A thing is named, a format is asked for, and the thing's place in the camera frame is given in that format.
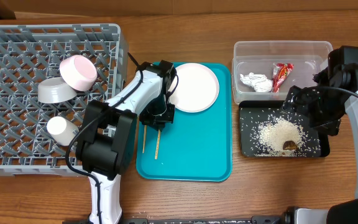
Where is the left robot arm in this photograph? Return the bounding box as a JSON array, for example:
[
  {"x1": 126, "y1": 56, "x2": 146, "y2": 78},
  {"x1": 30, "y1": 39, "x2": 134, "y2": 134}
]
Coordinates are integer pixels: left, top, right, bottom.
[{"x1": 73, "y1": 60, "x2": 178, "y2": 223}]

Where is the wooden chopstick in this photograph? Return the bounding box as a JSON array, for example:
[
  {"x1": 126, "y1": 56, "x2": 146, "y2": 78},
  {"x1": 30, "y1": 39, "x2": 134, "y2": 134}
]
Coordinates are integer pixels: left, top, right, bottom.
[
  {"x1": 154, "y1": 130, "x2": 161, "y2": 160},
  {"x1": 142, "y1": 125, "x2": 147, "y2": 154}
]

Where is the grey bowl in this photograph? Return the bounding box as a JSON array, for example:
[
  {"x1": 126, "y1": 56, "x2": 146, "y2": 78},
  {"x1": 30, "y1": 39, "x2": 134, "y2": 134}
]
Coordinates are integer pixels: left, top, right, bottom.
[{"x1": 38, "y1": 77, "x2": 77, "y2": 104}]

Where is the black food waste tray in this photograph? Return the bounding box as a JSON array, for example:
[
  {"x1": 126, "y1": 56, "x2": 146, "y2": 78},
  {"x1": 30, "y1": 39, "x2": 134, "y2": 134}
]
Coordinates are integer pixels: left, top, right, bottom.
[{"x1": 238, "y1": 100, "x2": 331, "y2": 158}]

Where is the large white plate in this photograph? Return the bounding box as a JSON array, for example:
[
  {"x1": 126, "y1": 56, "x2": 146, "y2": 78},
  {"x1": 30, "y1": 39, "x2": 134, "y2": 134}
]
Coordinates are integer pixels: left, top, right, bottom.
[{"x1": 169, "y1": 63, "x2": 219, "y2": 113}]

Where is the teal plastic tray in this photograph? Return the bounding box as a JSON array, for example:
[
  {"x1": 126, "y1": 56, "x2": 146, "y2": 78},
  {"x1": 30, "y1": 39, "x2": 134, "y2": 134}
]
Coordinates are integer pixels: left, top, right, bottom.
[{"x1": 136, "y1": 63, "x2": 232, "y2": 182}]

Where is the grey plastic dish rack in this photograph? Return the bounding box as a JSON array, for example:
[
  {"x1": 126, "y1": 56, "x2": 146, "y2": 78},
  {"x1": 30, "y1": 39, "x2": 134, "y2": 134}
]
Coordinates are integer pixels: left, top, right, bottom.
[{"x1": 0, "y1": 24, "x2": 128, "y2": 176}]

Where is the brown food scrap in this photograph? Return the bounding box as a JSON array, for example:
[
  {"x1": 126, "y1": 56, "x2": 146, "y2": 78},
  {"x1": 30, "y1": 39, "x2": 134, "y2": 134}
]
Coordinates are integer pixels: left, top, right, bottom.
[{"x1": 283, "y1": 141, "x2": 298, "y2": 151}]

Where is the red snack wrapper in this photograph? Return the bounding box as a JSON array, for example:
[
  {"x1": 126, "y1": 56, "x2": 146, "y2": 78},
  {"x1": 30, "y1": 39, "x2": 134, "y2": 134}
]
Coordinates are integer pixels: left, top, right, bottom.
[{"x1": 272, "y1": 63, "x2": 294, "y2": 93}]

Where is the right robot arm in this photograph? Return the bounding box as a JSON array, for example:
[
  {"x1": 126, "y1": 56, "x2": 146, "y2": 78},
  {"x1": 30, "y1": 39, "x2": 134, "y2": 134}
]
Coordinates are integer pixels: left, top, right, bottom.
[{"x1": 282, "y1": 63, "x2": 358, "y2": 223}]

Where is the white paper cup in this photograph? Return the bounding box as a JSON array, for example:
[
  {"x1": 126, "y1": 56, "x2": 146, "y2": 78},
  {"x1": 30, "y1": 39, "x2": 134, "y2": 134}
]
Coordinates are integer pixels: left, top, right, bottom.
[{"x1": 47, "y1": 116, "x2": 78, "y2": 146}]

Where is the white tissue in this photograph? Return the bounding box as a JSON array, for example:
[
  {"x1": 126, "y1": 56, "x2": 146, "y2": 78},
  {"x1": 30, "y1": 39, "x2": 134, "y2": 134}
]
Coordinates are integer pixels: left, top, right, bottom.
[{"x1": 240, "y1": 72, "x2": 273, "y2": 93}]

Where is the spilled rice pile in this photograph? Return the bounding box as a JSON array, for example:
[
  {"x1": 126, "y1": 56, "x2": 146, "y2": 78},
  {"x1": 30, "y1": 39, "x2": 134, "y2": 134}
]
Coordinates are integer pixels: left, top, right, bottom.
[{"x1": 241, "y1": 107, "x2": 321, "y2": 157}]

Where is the clear plastic waste bin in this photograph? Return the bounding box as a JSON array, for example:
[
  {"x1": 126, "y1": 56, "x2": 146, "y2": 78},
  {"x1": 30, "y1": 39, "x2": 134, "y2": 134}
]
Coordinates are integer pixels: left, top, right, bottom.
[{"x1": 232, "y1": 40, "x2": 333, "y2": 104}]

